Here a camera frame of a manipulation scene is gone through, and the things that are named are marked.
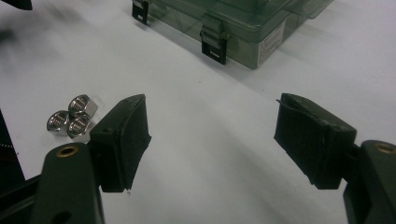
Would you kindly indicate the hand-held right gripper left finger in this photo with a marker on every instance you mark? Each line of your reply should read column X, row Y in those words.
column 118, row 146

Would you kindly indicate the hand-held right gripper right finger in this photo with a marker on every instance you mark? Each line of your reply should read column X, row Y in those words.
column 311, row 140

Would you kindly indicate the steel hex nut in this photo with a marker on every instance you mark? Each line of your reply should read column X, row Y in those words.
column 82, row 105
column 58, row 120
column 78, row 126

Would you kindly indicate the grey transparent compartment box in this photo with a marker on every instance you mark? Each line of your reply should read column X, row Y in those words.
column 249, row 31

